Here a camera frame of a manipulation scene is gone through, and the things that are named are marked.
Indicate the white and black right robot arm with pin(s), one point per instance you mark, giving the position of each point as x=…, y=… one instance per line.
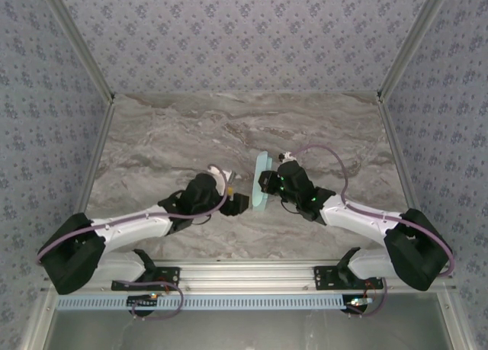
x=354, y=220

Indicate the grey metal panel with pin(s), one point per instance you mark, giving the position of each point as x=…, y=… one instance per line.
x=244, y=332

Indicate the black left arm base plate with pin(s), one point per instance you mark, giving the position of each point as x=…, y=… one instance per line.
x=167, y=275

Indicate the small circuit board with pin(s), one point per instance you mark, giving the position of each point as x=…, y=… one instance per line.
x=141, y=301
x=358, y=302

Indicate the small right circuit board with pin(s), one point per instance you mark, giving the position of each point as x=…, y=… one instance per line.
x=358, y=302

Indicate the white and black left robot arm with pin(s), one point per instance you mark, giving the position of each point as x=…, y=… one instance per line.
x=133, y=228

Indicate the aluminium frame post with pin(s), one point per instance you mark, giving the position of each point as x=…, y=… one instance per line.
x=76, y=45
x=415, y=41

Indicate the small left circuit board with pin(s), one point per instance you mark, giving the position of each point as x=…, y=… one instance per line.
x=141, y=301

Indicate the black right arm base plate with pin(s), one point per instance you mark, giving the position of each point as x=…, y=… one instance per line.
x=324, y=277

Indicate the aluminium mounting rail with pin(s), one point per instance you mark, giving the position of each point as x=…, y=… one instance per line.
x=248, y=275

